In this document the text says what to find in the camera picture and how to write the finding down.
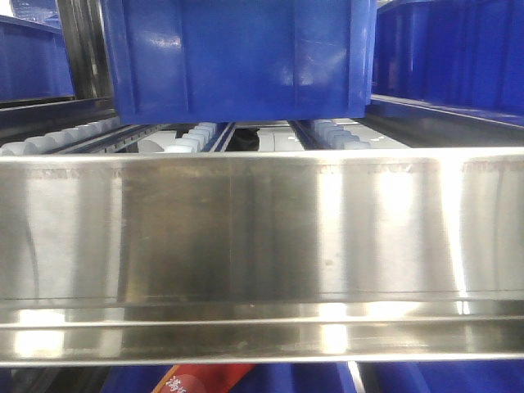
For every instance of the white roller track right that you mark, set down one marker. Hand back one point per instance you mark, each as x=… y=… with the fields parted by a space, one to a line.
x=334 y=136

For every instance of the white roller track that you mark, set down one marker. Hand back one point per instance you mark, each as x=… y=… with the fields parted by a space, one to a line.
x=60 y=139
x=334 y=136

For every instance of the dark blue plastic crate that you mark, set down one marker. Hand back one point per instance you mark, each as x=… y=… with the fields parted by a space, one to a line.
x=228 y=61

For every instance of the red printed package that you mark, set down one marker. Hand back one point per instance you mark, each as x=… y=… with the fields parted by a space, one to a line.
x=202 y=378

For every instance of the white roller track left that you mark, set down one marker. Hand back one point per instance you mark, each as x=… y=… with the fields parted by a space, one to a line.
x=60 y=139

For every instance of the dark blue crate right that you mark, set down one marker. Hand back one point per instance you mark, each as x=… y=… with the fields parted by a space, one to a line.
x=452 y=53

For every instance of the dark blue crate left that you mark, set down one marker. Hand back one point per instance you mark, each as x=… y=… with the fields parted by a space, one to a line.
x=34 y=63

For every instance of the stainless steel shelf rail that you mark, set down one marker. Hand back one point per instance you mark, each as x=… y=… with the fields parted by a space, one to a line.
x=371 y=255

